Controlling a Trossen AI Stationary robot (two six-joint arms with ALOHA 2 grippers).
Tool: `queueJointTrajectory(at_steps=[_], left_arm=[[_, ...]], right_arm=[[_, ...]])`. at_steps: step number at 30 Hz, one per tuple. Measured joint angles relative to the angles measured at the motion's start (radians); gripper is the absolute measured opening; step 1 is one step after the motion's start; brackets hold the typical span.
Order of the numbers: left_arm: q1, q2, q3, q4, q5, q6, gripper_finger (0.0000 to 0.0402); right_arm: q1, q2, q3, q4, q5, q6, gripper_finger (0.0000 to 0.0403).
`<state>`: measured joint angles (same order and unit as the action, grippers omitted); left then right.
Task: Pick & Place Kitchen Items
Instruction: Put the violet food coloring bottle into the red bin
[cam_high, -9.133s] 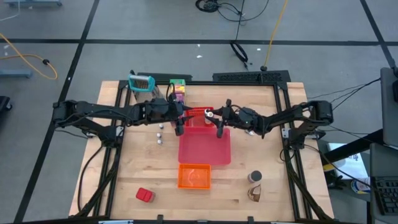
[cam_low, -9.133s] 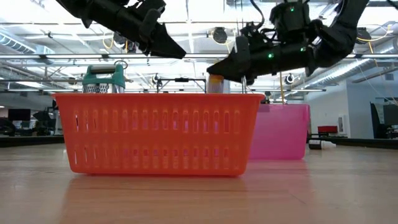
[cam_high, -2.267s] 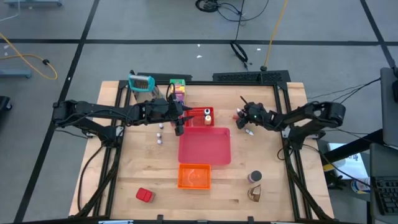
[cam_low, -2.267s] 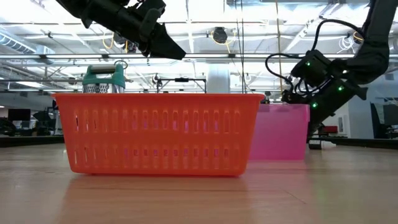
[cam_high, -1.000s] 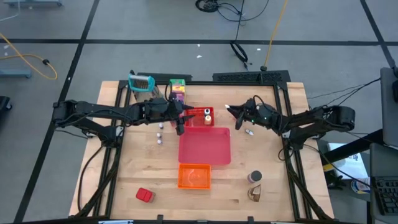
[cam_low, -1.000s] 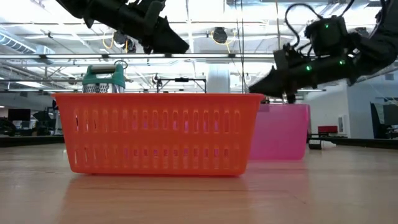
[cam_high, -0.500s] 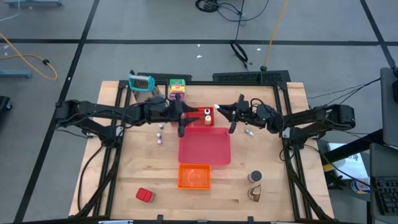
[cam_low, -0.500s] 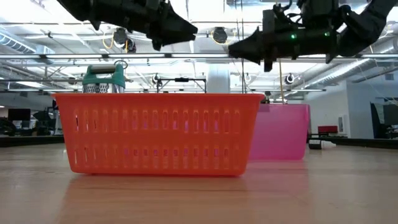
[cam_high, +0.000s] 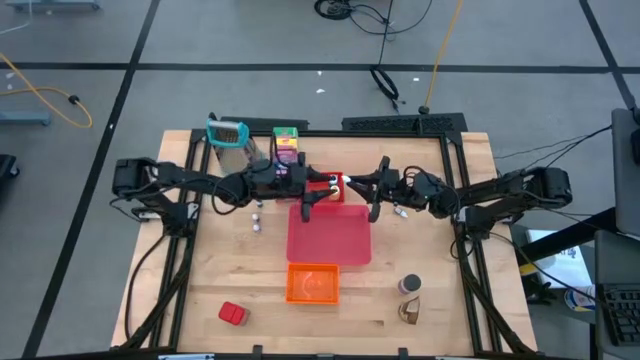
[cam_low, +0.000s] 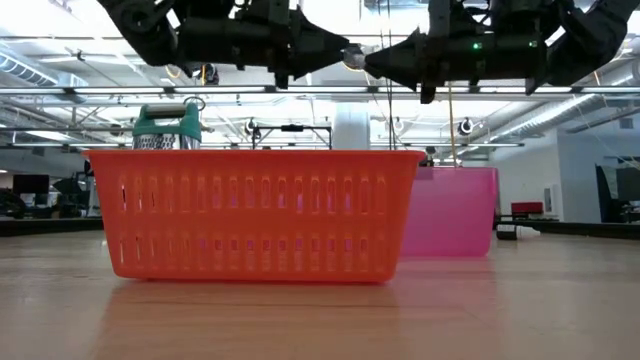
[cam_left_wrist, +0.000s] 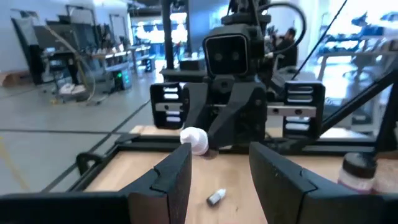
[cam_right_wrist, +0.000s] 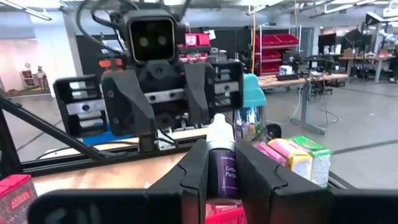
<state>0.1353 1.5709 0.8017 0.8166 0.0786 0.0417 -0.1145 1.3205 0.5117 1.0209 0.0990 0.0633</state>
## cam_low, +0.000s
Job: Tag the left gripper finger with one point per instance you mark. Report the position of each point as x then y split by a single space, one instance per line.
315 60
315 40

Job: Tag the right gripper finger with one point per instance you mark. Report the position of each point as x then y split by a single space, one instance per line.
405 70
405 50

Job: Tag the orange slotted plastic basket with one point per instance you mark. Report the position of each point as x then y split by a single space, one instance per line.
250 222

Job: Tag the small food colouring bottle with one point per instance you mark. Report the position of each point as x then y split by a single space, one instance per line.
515 231

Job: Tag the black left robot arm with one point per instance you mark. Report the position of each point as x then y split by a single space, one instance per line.
135 25

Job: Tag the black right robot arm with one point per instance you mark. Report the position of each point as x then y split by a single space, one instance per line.
595 40

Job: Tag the long silver ceiling bar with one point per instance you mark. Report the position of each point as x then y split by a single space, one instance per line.
225 90

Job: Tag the pink plastic bin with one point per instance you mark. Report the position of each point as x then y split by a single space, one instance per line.
450 215

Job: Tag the red padded seat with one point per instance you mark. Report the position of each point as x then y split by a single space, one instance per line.
526 207

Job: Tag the dark office equipment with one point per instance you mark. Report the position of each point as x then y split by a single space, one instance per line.
75 192
617 195

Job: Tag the black monitor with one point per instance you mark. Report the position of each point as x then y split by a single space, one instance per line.
31 184

